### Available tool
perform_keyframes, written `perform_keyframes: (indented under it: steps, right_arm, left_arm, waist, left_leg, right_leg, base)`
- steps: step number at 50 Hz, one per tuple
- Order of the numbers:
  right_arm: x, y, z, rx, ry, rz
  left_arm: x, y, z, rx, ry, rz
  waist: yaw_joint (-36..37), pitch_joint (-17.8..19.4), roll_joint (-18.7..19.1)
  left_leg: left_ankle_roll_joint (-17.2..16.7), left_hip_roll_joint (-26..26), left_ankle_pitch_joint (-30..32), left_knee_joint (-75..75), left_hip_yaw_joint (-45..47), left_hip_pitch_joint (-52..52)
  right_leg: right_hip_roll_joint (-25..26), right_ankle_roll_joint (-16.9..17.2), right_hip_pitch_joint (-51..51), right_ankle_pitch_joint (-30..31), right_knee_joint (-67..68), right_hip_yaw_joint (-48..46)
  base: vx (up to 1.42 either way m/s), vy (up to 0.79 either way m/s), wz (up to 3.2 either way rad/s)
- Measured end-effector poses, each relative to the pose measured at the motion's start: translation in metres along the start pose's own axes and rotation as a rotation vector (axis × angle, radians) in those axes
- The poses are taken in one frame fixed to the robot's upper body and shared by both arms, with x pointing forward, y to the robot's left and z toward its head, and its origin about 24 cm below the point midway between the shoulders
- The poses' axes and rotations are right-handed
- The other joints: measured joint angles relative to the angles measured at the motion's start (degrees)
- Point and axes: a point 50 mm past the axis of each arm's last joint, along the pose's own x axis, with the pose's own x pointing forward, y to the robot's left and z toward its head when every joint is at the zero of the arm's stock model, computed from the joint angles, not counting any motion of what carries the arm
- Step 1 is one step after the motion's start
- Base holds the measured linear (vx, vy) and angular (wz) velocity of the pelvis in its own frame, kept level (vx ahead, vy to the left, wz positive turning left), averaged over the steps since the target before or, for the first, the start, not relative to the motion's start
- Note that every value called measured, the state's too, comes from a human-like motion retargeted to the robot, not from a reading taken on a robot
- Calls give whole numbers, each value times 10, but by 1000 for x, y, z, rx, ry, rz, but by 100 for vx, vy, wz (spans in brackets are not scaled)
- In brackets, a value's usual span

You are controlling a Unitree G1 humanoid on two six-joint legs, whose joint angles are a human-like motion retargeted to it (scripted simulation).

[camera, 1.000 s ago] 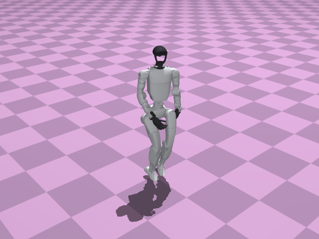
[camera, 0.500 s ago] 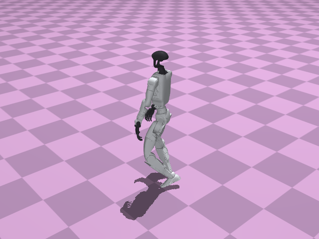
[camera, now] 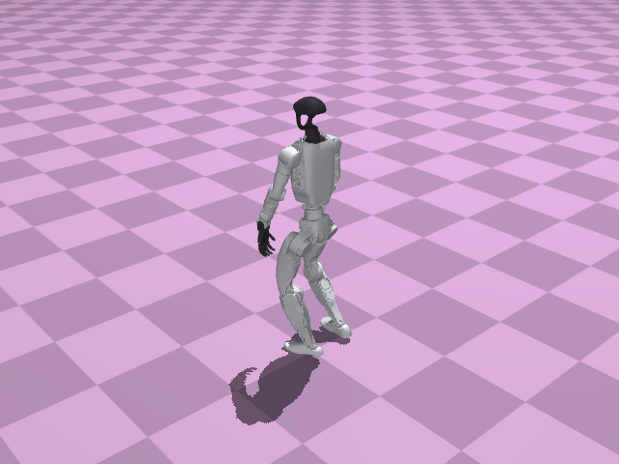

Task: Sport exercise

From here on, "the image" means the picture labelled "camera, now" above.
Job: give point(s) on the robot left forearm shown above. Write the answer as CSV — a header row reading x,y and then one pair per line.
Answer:
x,y
268,209

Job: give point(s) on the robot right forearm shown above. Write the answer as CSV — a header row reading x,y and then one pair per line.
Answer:
x,y
323,204

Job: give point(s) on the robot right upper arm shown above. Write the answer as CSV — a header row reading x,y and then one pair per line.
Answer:
x,y
337,143

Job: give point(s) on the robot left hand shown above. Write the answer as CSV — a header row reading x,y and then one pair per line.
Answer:
x,y
263,239

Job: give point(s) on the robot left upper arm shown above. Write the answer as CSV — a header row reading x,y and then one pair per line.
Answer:
x,y
289,158

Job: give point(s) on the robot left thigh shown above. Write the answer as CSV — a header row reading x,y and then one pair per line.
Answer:
x,y
295,246

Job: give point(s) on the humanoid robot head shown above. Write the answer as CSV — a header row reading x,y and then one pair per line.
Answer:
x,y
310,106

